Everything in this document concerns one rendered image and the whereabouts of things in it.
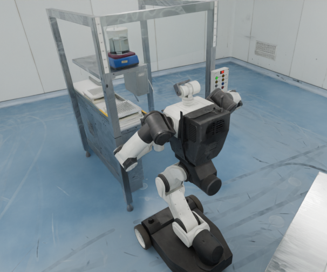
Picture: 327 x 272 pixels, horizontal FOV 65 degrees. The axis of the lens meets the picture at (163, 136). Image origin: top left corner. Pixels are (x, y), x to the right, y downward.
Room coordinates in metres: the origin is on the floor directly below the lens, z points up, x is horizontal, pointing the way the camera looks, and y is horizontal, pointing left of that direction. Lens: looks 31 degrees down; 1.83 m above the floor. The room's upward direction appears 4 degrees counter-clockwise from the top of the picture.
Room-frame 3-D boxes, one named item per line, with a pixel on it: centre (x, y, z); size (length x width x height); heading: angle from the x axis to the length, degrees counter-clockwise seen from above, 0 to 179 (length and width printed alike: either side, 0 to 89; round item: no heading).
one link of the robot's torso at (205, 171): (1.18, -0.19, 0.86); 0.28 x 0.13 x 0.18; 32
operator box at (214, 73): (2.22, -0.53, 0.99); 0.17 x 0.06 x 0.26; 122
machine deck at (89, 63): (2.09, 0.41, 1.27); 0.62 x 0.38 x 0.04; 32
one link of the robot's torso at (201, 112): (1.20, -0.17, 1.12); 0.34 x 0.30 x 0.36; 122
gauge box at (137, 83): (2.00, 0.19, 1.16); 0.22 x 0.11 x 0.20; 32
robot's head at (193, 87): (1.25, -0.15, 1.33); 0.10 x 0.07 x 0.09; 122
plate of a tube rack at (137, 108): (1.99, 0.33, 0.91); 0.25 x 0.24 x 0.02; 123
